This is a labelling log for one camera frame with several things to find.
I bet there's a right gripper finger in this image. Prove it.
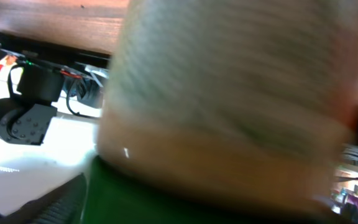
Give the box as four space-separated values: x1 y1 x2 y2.
0 173 87 224

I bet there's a green cap white jar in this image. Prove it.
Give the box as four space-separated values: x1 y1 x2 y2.
97 0 358 221

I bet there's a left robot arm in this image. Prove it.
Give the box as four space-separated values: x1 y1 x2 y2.
0 63 65 146

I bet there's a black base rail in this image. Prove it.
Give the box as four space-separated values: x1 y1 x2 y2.
0 32 110 79

